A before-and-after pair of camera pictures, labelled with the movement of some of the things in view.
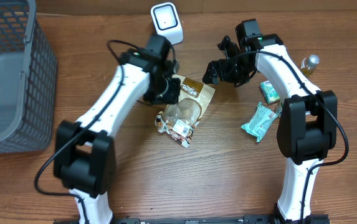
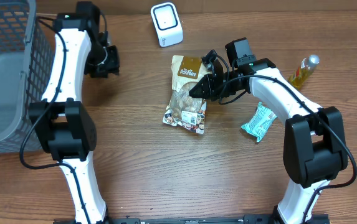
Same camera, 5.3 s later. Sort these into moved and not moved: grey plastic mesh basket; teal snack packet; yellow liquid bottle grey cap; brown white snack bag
Moved: brown white snack bag
Not moved: teal snack packet; yellow liquid bottle grey cap; grey plastic mesh basket
